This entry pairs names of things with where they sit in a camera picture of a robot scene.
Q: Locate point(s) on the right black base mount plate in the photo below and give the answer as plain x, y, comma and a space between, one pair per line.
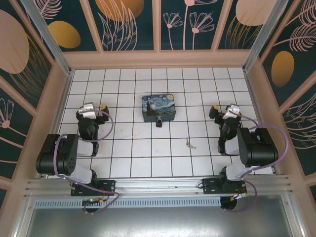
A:
209, 186

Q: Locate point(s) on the aluminium frame post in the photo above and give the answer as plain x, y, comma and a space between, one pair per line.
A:
261, 37
49, 37

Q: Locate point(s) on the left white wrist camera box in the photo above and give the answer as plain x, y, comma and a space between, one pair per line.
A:
87, 109

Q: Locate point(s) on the blue starry night tin box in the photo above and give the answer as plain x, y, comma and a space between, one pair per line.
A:
158, 106

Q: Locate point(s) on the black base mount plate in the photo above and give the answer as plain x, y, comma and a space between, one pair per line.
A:
108, 185
209, 186

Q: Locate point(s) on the aluminium side rail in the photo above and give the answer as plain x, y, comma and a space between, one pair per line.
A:
253, 98
64, 96

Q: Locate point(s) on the dark grey padlock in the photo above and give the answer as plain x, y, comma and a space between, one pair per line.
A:
159, 124

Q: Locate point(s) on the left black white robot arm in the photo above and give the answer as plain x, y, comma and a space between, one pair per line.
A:
51, 158

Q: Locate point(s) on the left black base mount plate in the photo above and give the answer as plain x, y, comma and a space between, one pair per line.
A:
108, 185

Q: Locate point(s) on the grey metal sheet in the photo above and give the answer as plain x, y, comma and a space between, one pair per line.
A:
158, 222

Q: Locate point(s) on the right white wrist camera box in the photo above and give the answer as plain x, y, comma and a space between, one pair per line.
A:
233, 108

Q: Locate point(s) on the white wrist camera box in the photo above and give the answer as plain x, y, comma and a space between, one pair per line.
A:
87, 109
233, 108

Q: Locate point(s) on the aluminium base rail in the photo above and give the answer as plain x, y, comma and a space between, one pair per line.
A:
158, 185

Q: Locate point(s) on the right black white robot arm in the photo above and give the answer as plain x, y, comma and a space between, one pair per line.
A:
261, 150

